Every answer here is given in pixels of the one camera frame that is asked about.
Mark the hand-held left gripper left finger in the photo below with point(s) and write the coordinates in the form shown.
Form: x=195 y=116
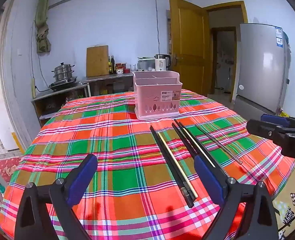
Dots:
x=80 y=180

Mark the plaid tablecloth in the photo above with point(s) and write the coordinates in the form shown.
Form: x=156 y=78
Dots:
x=112 y=142

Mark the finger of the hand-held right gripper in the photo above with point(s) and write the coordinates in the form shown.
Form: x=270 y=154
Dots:
x=260 y=128
x=275 y=120

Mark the green tied curtain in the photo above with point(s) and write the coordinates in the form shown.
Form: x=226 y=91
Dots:
x=43 y=17

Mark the steel kitchen counter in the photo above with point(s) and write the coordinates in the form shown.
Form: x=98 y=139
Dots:
x=105 y=77

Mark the black induction cooker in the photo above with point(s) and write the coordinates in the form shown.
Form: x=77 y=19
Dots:
x=62 y=83

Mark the dark sauce bottle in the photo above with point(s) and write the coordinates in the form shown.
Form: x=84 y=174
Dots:
x=113 y=66

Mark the steel steamer pot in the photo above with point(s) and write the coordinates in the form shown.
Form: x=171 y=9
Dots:
x=62 y=72

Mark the silver refrigerator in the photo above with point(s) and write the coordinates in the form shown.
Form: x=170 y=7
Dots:
x=262 y=67

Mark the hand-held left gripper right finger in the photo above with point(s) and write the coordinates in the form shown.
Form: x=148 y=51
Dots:
x=210 y=180

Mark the wooden cutting board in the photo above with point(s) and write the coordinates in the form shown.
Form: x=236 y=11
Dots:
x=97 y=61

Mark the yellow wooden door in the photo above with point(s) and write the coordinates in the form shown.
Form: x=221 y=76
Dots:
x=187 y=50

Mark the pink plastic utensil basket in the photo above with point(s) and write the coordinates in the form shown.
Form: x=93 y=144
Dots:
x=157 y=105

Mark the beige wooden chopstick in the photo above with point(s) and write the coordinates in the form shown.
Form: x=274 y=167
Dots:
x=200 y=147
x=177 y=163

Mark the yellow power strip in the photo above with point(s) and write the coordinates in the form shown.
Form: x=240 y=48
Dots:
x=33 y=87

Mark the yellow oil bottle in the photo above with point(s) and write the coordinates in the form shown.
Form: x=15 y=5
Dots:
x=109 y=66

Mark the patterned floor mat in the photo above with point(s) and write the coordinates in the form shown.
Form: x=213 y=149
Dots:
x=285 y=210

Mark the stone stove counter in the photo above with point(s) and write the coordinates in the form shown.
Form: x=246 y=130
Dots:
x=60 y=92

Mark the white plastic container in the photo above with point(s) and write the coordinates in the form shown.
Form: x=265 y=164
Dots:
x=146 y=64

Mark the red lidded jars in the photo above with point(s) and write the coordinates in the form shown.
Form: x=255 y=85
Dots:
x=119 y=69

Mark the red floor rug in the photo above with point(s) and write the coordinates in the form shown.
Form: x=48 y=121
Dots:
x=6 y=168

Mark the white electric kettle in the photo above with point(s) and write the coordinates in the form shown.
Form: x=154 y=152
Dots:
x=161 y=63

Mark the black chopstick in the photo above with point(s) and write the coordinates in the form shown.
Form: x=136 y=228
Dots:
x=168 y=163
x=190 y=137

